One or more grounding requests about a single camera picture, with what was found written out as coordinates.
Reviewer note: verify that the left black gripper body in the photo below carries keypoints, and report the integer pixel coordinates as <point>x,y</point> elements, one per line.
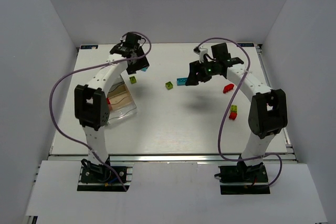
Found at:
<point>139,62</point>

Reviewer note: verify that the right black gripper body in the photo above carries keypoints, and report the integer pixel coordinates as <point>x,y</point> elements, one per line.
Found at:
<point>198,72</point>

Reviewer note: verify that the lime lego brick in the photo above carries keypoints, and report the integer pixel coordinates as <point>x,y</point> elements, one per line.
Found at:
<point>169,85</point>
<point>133,79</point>

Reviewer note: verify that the yellow lego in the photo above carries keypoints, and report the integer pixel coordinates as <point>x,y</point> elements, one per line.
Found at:
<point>233,109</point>

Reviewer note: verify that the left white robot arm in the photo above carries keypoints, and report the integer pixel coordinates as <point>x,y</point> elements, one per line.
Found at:
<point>91,106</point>

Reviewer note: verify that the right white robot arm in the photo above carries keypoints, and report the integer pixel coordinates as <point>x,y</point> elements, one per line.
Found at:
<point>268,108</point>

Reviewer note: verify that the long cyan lego brick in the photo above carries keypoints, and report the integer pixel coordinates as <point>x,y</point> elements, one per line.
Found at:
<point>181,81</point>

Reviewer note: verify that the right blue corner label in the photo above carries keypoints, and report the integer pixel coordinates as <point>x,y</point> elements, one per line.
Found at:
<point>247,44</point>

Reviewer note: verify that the blue corner label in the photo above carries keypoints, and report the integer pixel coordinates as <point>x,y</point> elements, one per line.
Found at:
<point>247,44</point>
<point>88,47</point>

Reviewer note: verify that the curved red lego piece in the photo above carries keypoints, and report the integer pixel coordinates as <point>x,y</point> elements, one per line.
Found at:
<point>228,88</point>

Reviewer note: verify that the left blue corner label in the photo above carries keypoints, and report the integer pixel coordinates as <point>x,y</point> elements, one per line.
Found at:
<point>88,47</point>

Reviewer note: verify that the small red lego brick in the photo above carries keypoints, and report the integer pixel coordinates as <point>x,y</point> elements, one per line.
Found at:
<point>233,116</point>

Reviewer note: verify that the clear plastic sorting tray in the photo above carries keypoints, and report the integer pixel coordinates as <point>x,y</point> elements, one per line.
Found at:
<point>123,105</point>

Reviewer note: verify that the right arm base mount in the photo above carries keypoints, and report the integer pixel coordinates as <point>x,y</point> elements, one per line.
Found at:
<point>232,181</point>

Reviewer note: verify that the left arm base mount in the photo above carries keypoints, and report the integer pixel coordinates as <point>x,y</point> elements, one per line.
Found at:
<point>96,178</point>

